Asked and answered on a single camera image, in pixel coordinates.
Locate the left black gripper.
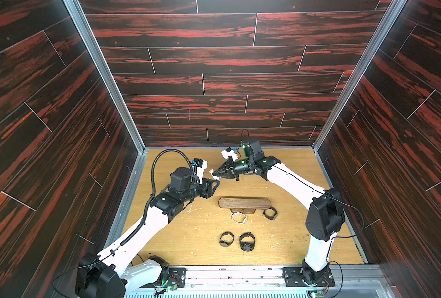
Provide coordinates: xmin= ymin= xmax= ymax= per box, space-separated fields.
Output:
xmin=179 ymin=177 xmax=219 ymax=204

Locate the dark wooden watch stand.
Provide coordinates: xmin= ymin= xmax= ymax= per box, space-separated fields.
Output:
xmin=218 ymin=197 xmax=271 ymax=215

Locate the black watch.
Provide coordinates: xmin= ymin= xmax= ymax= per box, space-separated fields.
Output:
xmin=219 ymin=232 xmax=235 ymax=248
xmin=239 ymin=232 xmax=256 ymax=252
xmin=263 ymin=207 xmax=278 ymax=221

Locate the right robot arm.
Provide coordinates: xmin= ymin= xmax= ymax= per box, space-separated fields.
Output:
xmin=211 ymin=137 xmax=345 ymax=286

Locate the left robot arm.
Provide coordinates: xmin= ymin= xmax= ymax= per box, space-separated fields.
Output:
xmin=75 ymin=168 xmax=220 ymax=298

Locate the white watch under stand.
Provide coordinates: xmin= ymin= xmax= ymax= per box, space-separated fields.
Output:
xmin=231 ymin=212 xmax=248 ymax=225

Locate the black watch by stand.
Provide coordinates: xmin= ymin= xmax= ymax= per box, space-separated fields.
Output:
xmin=263 ymin=207 xmax=278 ymax=221

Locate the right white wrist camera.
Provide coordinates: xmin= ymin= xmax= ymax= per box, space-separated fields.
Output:
xmin=221 ymin=147 xmax=239 ymax=161

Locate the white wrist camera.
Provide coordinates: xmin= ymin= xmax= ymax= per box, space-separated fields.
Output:
xmin=221 ymin=147 xmax=239 ymax=161
xmin=192 ymin=158 xmax=208 ymax=184

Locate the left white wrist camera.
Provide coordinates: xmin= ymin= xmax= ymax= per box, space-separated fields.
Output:
xmin=192 ymin=158 xmax=208 ymax=184

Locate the left black cable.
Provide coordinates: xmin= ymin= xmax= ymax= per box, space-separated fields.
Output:
xmin=150 ymin=148 xmax=194 ymax=198

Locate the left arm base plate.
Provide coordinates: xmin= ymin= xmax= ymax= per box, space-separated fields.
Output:
xmin=145 ymin=266 xmax=187 ymax=289

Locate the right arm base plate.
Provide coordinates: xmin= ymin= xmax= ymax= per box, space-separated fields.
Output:
xmin=282 ymin=265 xmax=335 ymax=288

